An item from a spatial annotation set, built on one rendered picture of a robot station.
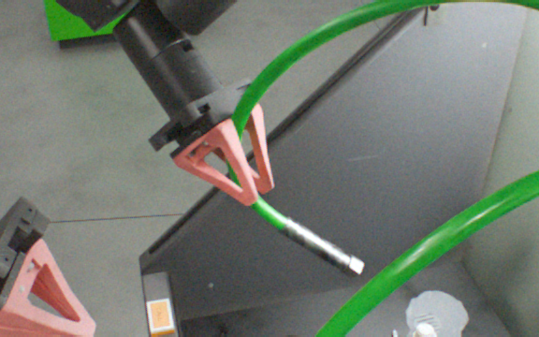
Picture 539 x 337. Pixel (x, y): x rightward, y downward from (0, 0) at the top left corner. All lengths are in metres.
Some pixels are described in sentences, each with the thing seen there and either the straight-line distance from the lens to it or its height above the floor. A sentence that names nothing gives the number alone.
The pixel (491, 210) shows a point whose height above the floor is 1.36.
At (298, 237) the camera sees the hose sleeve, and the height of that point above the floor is 1.17.
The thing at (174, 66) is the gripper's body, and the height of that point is 1.33.
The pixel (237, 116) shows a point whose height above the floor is 1.30.
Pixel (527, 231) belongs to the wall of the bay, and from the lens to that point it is 0.88.
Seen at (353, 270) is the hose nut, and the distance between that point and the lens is 0.60.
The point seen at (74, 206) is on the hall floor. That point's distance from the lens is 2.52.
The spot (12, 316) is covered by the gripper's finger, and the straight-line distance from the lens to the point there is 0.40.
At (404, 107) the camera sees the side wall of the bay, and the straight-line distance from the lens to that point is 0.79.
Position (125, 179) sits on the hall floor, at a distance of 2.60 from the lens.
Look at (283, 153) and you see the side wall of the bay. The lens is 0.76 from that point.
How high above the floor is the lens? 1.57
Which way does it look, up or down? 37 degrees down
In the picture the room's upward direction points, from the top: straight up
